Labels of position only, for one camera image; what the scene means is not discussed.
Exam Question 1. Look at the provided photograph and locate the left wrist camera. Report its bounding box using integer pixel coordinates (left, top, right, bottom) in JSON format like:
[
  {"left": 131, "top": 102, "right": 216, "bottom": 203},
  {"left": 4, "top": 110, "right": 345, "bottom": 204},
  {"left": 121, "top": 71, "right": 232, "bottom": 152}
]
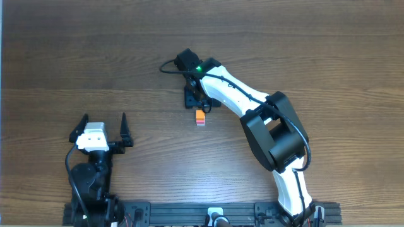
[{"left": 75, "top": 122, "right": 110, "bottom": 153}]

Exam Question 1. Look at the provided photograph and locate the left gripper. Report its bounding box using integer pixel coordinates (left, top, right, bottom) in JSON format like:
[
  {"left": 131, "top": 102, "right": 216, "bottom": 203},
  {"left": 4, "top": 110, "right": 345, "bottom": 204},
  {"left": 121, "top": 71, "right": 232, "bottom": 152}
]
[{"left": 68, "top": 112, "right": 134, "bottom": 155}]

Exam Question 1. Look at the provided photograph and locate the mounting rail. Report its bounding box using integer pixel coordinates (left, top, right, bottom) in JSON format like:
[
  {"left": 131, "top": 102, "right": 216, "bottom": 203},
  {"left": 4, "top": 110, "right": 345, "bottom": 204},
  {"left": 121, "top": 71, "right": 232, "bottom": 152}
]
[{"left": 62, "top": 201, "right": 343, "bottom": 227}]

